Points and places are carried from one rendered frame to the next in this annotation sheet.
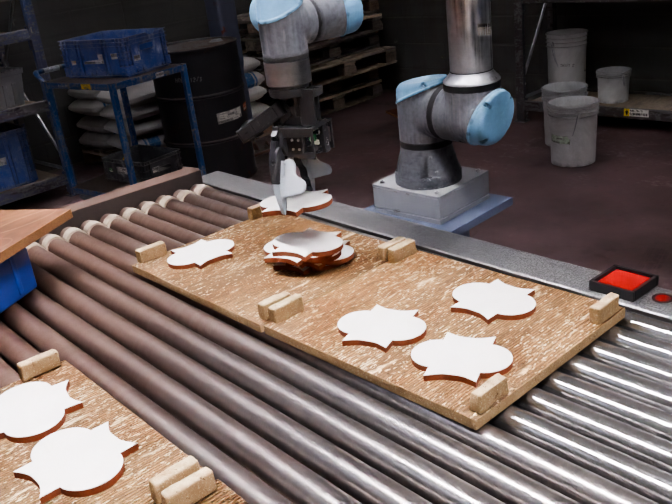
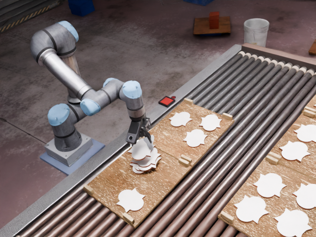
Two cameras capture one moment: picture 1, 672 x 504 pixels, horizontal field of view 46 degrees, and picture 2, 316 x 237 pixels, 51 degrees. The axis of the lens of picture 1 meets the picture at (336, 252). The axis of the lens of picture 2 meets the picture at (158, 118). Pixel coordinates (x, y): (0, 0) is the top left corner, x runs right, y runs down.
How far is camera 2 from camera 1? 190 cm
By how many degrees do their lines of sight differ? 79
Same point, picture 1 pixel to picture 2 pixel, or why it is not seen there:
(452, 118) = not seen: hidden behind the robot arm
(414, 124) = (71, 124)
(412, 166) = (75, 138)
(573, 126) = not seen: outside the picture
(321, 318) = (188, 152)
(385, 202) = (73, 159)
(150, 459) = (263, 170)
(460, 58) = not seen: hidden behind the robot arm
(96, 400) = (240, 194)
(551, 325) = (193, 110)
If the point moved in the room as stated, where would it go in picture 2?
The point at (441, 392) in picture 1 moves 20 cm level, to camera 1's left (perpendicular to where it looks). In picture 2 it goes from (224, 125) to (237, 150)
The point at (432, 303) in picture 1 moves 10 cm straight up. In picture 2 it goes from (179, 130) to (178, 117)
